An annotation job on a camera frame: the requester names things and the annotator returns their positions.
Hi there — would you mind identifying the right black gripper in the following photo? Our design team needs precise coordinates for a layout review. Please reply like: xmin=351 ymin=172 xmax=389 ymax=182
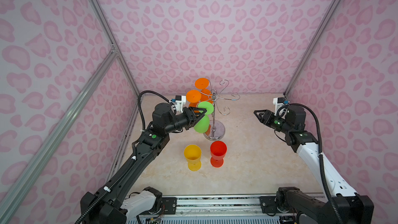
xmin=253 ymin=110 xmax=293 ymax=134

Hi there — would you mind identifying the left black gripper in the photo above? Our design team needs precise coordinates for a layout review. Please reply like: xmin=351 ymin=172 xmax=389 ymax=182
xmin=164 ymin=106 xmax=206 ymax=135

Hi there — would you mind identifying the green plastic wine glass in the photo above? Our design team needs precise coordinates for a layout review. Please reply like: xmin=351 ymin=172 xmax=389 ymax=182
xmin=194 ymin=102 xmax=214 ymax=133

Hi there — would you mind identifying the yellow plastic wine glass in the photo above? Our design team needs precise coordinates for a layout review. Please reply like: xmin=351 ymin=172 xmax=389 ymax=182
xmin=184 ymin=145 xmax=202 ymax=172

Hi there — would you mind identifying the red plastic wine glass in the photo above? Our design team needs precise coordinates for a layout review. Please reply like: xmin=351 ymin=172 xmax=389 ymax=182
xmin=210 ymin=141 xmax=228 ymax=168

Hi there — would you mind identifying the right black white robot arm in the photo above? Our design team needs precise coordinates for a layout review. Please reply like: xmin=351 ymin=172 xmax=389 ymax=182
xmin=254 ymin=103 xmax=374 ymax=224

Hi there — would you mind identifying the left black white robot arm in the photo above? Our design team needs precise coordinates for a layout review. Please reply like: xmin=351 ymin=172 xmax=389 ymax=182
xmin=76 ymin=103 xmax=208 ymax=224

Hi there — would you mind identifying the front orange plastic wine glass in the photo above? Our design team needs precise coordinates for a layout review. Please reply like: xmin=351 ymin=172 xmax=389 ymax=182
xmin=186 ymin=90 xmax=201 ymax=107

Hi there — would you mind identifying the orange plastic wine glass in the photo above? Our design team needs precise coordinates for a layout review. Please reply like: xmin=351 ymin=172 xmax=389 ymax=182
xmin=195 ymin=78 xmax=213 ymax=104
xmin=186 ymin=90 xmax=201 ymax=107

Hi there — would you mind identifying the chrome wine glass rack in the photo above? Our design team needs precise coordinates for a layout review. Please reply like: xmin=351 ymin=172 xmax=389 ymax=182
xmin=201 ymin=79 xmax=240 ymax=142

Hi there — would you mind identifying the rear orange plastic wine glass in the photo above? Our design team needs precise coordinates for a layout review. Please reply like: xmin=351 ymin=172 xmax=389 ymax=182
xmin=195 ymin=78 xmax=213 ymax=104

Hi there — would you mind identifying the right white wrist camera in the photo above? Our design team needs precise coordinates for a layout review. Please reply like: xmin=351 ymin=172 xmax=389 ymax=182
xmin=273 ymin=97 xmax=290 ymax=116

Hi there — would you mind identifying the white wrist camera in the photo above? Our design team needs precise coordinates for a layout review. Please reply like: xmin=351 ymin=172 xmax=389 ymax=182
xmin=171 ymin=95 xmax=187 ymax=113
xmin=273 ymin=97 xmax=290 ymax=116

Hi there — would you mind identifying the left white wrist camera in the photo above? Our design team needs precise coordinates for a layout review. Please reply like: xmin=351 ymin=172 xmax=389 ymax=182
xmin=171 ymin=95 xmax=187 ymax=113

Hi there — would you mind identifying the right black corrugated cable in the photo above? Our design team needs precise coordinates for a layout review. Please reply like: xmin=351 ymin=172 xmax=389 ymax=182
xmin=278 ymin=103 xmax=344 ymax=224

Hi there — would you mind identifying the black corrugated cable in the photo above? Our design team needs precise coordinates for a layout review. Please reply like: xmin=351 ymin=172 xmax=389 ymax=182
xmin=278 ymin=103 xmax=344 ymax=224
xmin=74 ymin=90 xmax=171 ymax=224

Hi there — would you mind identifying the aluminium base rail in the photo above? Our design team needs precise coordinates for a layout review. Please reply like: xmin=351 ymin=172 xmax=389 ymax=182
xmin=83 ymin=194 xmax=357 ymax=224

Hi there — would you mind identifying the left black corrugated cable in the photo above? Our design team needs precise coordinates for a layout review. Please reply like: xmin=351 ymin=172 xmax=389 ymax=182
xmin=74 ymin=90 xmax=171 ymax=224

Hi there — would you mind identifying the right aluminium frame post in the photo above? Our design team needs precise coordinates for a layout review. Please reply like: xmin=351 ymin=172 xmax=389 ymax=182
xmin=284 ymin=0 xmax=344 ymax=98

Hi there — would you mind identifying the aluminium frame post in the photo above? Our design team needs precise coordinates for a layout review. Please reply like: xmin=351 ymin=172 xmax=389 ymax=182
xmin=88 ymin=0 xmax=140 ymax=96
xmin=284 ymin=0 xmax=344 ymax=98

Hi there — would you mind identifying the left aluminium frame post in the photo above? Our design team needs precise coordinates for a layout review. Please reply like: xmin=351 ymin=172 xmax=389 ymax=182
xmin=88 ymin=0 xmax=140 ymax=96

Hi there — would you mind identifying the diagonal aluminium frame bar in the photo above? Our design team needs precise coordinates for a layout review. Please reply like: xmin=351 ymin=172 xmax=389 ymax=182
xmin=1 ymin=50 xmax=119 ymax=224

